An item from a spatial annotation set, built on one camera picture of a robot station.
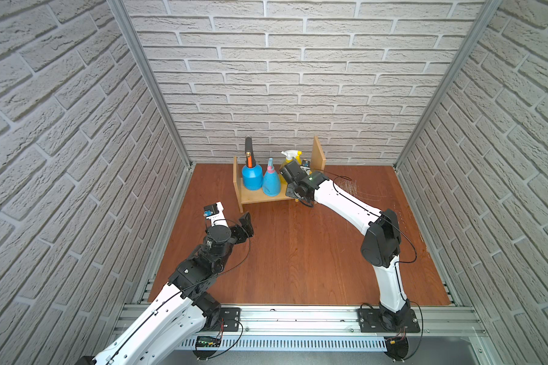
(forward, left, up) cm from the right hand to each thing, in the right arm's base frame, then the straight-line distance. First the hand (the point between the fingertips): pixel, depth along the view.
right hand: (287, 192), depth 89 cm
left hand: (-14, +18, +9) cm, 24 cm away
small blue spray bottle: (+4, +7, +2) cm, 8 cm away
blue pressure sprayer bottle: (+10, +14, +1) cm, 17 cm away
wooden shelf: (+6, -12, +10) cm, 17 cm away
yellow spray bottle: (+13, -2, +7) cm, 15 cm away
